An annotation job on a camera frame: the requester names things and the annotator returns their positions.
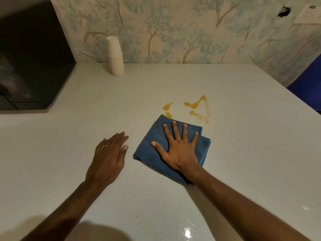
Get person's right hand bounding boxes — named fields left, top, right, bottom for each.
left=151, top=121, right=199, bottom=172

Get person's left hand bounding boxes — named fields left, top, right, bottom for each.
left=85, top=132, right=129, bottom=189

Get blue cleaning cloth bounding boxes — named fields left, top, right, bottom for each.
left=133, top=114, right=211, bottom=185

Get person's right forearm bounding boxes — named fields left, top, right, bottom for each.
left=179, top=164, right=312, bottom=241

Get person's left forearm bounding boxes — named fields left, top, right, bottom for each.
left=21, top=180, right=111, bottom=241

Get orange liquid spill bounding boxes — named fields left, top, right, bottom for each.
left=162, top=94, right=211, bottom=124

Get stack of white paper cups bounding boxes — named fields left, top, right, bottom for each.
left=106, top=36, right=125, bottom=77

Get blue chair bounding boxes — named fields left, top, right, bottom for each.
left=287, top=54, right=321, bottom=112

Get black microwave oven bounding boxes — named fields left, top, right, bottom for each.
left=0, top=0, right=77, bottom=111

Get white wall socket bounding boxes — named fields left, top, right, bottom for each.
left=293, top=4, right=321, bottom=25

